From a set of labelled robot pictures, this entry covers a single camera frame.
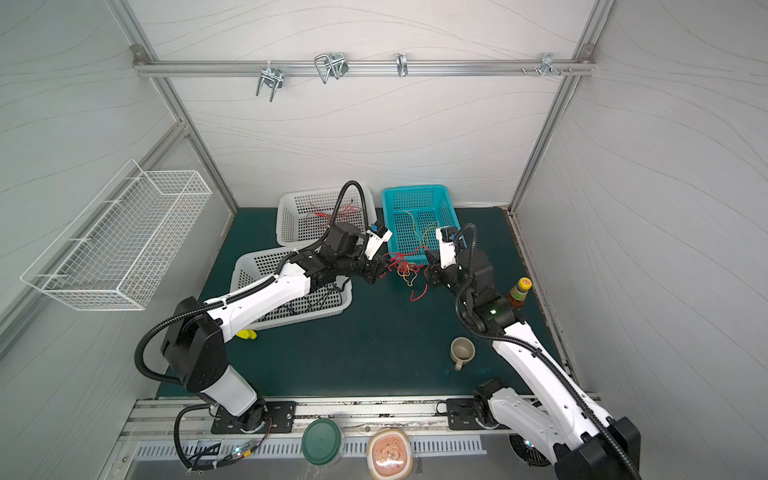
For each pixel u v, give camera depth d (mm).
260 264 958
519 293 796
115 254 675
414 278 920
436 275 659
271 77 798
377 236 708
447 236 616
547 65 765
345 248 639
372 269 714
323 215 1185
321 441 617
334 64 764
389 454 663
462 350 839
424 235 1106
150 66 781
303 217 1182
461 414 736
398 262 927
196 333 483
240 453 676
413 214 1143
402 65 780
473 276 522
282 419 737
